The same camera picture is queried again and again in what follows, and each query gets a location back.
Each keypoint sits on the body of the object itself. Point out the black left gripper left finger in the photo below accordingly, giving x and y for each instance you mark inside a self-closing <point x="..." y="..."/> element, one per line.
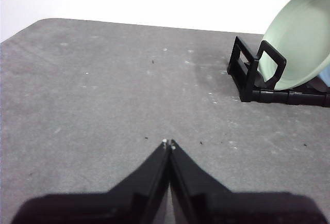
<point x="139" y="195"/>

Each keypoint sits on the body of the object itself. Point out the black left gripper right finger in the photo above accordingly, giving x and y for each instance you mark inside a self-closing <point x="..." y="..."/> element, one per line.
<point x="201" y="198"/>

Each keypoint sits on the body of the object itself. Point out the green plate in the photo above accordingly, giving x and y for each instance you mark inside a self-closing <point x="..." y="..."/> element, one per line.
<point x="299" y="35"/>

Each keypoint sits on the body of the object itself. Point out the black plate rack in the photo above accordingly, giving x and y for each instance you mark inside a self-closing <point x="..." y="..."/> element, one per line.
<point x="260" y="96"/>

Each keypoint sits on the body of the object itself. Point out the blue plate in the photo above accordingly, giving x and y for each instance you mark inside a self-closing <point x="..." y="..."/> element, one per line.
<point x="325" y="78"/>

